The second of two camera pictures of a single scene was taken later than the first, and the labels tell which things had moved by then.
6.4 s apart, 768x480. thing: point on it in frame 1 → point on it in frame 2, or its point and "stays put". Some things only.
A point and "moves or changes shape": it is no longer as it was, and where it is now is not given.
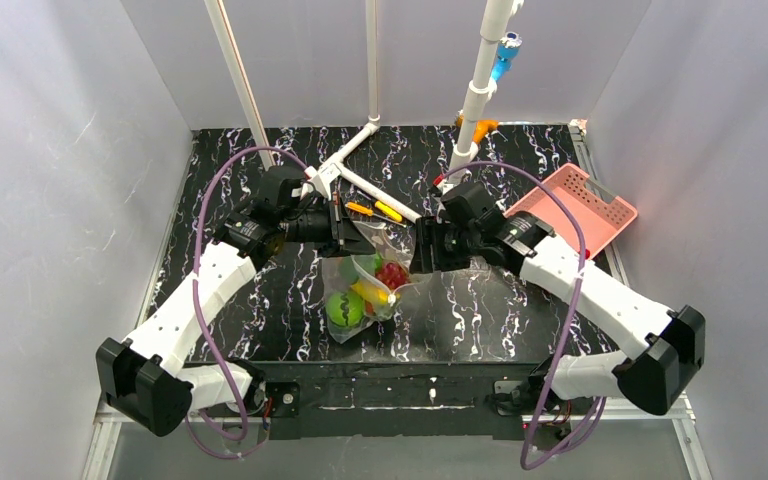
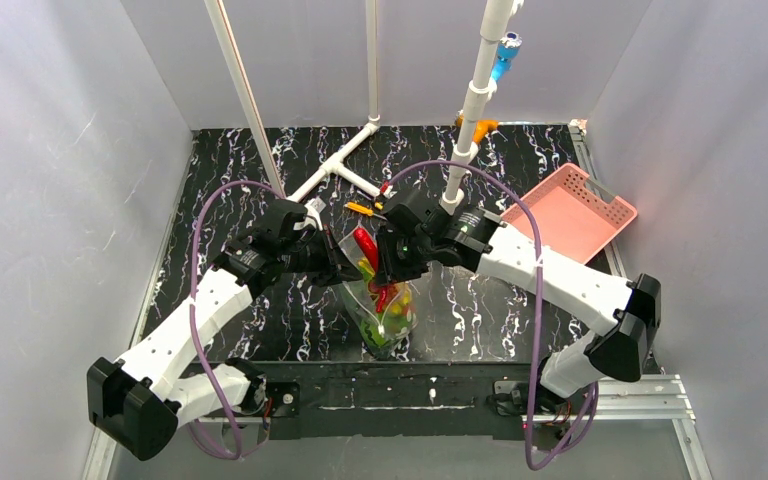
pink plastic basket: [601, 218] stays put
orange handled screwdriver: [369, 212] stays put
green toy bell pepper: [352, 266] moves or changes shape
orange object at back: [483, 127] stays put
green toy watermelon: [344, 309] → [371, 330]
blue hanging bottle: [507, 49] stays put
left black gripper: [338, 224] → [330, 257]
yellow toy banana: [371, 291] → [396, 308]
